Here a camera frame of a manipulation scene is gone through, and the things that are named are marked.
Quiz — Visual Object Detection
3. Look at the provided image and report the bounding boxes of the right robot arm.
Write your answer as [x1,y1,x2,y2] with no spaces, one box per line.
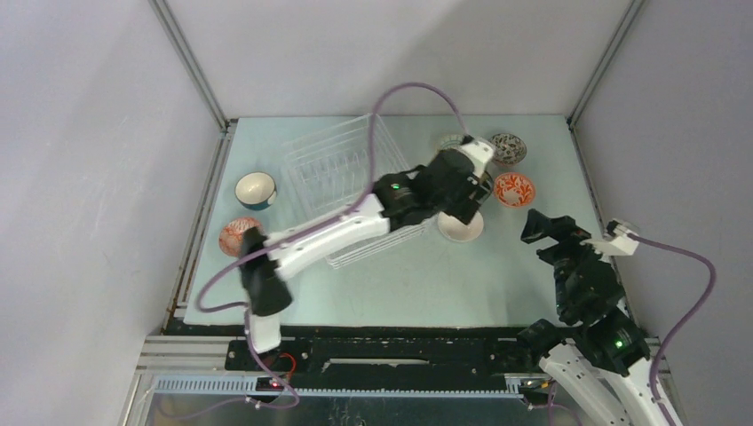
[516,209,682,425]

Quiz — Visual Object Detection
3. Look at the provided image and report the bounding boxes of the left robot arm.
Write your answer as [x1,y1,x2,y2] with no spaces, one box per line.
[240,141,494,370]

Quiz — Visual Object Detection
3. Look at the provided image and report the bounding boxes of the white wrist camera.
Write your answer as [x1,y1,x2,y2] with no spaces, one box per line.
[581,218,639,256]
[457,135,495,178]

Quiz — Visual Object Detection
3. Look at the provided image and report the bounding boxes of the white and navy bowl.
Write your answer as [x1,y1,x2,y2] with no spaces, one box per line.
[234,172,278,211]

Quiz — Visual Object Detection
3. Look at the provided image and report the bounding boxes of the blue zigzag orange-inside bowl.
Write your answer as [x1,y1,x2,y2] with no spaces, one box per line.
[218,217,264,257]

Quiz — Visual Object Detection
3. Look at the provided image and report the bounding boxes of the aluminium frame rail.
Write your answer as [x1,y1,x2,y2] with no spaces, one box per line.
[148,0,229,131]

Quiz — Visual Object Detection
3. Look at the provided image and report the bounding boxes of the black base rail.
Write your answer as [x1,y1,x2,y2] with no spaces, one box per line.
[164,319,646,392]

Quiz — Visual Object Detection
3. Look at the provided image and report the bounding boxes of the plain white bowl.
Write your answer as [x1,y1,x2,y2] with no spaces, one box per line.
[437,212,484,242]

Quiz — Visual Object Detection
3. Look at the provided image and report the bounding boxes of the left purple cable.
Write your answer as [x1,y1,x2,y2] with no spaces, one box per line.
[154,82,472,413]

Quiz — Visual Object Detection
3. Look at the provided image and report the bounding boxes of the yellow patterned bowl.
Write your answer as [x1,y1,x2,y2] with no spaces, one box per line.
[436,133,466,151]

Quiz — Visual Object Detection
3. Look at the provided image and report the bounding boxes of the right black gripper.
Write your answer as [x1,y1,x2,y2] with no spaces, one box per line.
[518,209,615,317]

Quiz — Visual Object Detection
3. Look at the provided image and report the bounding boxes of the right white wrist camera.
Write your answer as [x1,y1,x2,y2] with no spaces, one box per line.
[581,218,639,256]

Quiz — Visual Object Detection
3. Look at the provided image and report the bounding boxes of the dark teal bowl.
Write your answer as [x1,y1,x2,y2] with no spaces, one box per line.
[473,171,494,205]

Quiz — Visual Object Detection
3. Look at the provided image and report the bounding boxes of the white wire dish rack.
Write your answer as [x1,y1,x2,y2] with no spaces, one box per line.
[281,113,431,269]

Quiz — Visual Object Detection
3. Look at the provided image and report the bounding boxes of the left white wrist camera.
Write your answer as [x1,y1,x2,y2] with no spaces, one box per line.
[457,135,495,178]

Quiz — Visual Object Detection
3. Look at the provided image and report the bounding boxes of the white bowl red rings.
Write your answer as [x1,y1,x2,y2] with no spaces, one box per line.
[493,171,537,209]

